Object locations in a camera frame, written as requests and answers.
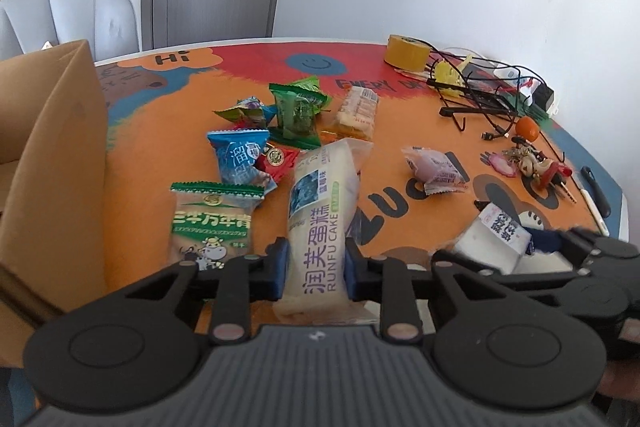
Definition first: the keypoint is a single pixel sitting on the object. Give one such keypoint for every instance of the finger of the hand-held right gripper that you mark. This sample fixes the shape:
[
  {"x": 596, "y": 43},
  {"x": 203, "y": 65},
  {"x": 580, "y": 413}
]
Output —
[
  {"x": 550, "y": 282},
  {"x": 590, "y": 247}
]

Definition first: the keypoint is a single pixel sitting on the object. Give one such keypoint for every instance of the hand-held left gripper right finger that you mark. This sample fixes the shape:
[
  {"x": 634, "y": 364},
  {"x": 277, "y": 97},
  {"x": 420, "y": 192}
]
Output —
[{"x": 352, "y": 277}]

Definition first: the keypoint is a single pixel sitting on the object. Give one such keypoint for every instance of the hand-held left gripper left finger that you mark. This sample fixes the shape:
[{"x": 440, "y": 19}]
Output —
[{"x": 280, "y": 269}]

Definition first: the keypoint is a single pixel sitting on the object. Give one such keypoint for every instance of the long white cake packet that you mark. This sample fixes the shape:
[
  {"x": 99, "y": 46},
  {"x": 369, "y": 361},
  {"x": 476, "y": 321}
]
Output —
[{"x": 315, "y": 227}]

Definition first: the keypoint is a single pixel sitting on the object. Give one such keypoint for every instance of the white purple snack packet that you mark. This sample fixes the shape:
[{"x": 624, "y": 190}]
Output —
[{"x": 490, "y": 242}]

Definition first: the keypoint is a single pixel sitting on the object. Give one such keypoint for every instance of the green white cow biscuit packet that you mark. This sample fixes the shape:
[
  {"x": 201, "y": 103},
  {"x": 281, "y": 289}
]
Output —
[{"x": 210, "y": 227}]

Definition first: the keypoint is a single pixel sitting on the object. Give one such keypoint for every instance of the small red snack packet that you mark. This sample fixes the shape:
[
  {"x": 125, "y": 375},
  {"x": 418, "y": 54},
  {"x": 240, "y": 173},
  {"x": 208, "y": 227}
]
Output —
[{"x": 280, "y": 159}]

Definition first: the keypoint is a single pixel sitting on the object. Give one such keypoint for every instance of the blue snack packet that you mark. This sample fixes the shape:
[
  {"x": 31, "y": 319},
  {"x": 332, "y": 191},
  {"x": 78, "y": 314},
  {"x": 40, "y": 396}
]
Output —
[{"x": 235, "y": 157}]

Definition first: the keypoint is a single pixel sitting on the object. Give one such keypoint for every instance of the pink snack packet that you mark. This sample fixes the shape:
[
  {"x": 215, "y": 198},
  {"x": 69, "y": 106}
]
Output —
[{"x": 435, "y": 169}]

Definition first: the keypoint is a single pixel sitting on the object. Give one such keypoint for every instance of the teal purple snack packet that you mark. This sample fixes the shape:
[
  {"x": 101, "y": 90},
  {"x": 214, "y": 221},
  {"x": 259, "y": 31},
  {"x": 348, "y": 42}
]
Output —
[{"x": 247, "y": 109}]

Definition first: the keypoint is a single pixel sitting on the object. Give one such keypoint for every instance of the clear cracker packet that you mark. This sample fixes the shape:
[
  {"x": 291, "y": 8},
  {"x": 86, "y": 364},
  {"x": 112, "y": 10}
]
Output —
[{"x": 355, "y": 112}]

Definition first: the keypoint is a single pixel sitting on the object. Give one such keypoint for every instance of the brown cardboard box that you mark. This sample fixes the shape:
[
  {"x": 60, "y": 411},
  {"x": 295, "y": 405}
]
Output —
[{"x": 60, "y": 157}]

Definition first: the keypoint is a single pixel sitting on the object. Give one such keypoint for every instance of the white pen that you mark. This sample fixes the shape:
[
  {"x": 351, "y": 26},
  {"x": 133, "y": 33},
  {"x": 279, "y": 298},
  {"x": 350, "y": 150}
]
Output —
[{"x": 595, "y": 212}]

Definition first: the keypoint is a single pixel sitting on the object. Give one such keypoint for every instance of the black pen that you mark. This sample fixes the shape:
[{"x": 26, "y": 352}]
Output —
[{"x": 592, "y": 184}]

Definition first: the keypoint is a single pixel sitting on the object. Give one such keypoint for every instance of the orange tangerine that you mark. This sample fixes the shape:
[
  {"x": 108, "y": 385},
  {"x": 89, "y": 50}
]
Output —
[{"x": 527, "y": 129}]

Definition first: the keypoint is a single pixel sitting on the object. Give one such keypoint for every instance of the green clear snack packet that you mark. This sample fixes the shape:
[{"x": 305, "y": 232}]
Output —
[{"x": 295, "y": 117}]

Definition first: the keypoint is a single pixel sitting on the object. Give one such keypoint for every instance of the small black box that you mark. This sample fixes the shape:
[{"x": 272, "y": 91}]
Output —
[{"x": 542, "y": 96}]

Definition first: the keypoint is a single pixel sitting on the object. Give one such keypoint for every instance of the black metal stand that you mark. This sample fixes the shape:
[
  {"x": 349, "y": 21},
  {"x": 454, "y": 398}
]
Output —
[{"x": 470, "y": 111}]

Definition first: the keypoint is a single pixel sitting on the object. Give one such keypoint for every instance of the green red snack packet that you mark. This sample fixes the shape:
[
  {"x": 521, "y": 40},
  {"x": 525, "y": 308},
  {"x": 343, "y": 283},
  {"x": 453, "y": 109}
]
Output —
[{"x": 316, "y": 89}]

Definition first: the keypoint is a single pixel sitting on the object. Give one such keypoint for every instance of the yellow plastic object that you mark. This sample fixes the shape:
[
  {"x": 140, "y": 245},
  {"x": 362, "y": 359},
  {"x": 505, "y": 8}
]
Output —
[{"x": 445, "y": 74}]

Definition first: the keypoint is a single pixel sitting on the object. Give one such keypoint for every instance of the yellow tape roll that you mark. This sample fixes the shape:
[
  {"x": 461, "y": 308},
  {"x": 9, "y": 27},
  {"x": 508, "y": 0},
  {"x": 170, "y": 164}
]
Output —
[{"x": 405, "y": 54}]

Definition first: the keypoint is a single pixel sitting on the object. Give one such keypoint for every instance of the grey upholstered chair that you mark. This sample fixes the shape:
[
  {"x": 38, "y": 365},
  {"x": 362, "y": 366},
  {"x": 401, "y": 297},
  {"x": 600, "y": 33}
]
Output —
[{"x": 75, "y": 17}]

